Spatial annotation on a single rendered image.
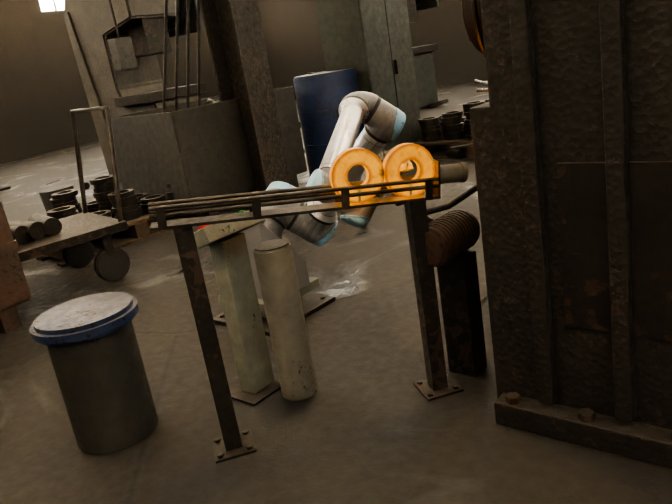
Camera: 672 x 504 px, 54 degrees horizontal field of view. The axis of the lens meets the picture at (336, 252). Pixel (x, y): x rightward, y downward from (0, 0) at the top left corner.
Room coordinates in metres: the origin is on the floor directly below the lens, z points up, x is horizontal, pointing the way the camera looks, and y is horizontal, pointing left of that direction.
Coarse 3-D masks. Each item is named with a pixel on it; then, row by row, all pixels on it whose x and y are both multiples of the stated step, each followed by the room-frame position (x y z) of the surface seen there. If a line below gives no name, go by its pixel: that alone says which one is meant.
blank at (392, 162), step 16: (400, 144) 1.87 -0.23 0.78; (416, 144) 1.86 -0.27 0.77; (384, 160) 1.86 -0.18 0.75; (400, 160) 1.85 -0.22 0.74; (416, 160) 1.86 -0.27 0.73; (432, 160) 1.87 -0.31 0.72; (384, 176) 1.84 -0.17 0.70; (400, 176) 1.85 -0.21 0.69; (416, 176) 1.87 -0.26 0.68; (432, 176) 1.87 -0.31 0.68; (400, 192) 1.84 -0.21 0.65; (416, 192) 1.85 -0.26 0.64
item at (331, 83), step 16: (304, 80) 5.69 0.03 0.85; (320, 80) 5.62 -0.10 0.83; (336, 80) 5.62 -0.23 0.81; (352, 80) 5.70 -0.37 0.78; (304, 96) 5.71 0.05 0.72; (320, 96) 5.63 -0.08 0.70; (336, 96) 5.62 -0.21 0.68; (304, 112) 5.74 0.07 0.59; (320, 112) 5.63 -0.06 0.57; (336, 112) 5.61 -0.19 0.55; (304, 128) 5.78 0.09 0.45; (320, 128) 5.64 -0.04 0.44; (304, 144) 5.86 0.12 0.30; (320, 144) 5.65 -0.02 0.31; (320, 160) 5.67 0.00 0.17
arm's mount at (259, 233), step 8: (256, 224) 2.57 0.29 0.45; (248, 232) 2.61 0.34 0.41; (256, 232) 2.58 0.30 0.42; (264, 232) 2.58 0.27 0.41; (272, 232) 2.60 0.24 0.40; (248, 240) 2.62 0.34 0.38; (256, 240) 2.58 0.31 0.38; (264, 240) 2.57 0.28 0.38; (248, 248) 2.63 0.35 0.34; (296, 256) 2.67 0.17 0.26; (296, 264) 2.67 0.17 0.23; (304, 264) 2.70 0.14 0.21; (256, 272) 2.62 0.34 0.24; (296, 272) 2.66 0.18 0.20; (304, 272) 2.69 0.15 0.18; (256, 280) 2.62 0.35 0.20; (304, 280) 2.69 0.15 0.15; (256, 288) 2.63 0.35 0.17
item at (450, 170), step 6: (462, 162) 1.90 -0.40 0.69; (444, 168) 1.87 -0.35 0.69; (450, 168) 1.88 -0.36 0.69; (456, 168) 1.88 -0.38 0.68; (462, 168) 1.88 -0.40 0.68; (444, 174) 1.86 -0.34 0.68; (450, 174) 1.87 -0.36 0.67; (456, 174) 1.87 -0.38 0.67; (462, 174) 1.88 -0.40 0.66; (444, 180) 1.87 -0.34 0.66; (450, 180) 1.87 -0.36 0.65; (456, 180) 1.88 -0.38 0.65; (462, 180) 1.88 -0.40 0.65
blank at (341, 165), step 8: (344, 152) 1.82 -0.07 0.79; (352, 152) 1.82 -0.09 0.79; (360, 152) 1.82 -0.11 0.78; (368, 152) 1.83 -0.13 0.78; (336, 160) 1.81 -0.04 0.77; (344, 160) 1.81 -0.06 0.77; (352, 160) 1.82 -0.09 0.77; (360, 160) 1.82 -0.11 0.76; (368, 160) 1.83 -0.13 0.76; (376, 160) 1.83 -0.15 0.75; (336, 168) 1.80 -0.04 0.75; (344, 168) 1.81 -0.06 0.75; (368, 168) 1.83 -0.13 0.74; (376, 168) 1.83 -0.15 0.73; (336, 176) 1.80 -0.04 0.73; (344, 176) 1.81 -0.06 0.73; (368, 176) 1.83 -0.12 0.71; (376, 176) 1.83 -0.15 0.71; (336, 184) 1.80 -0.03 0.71; (344, 184) 1.81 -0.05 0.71; (336, 192) 1.81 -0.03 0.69; (352, 192) 1.81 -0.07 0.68; (352, 200) 1.81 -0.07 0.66; (360, 200) 1.82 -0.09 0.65; (368, 200) 1.83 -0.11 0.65
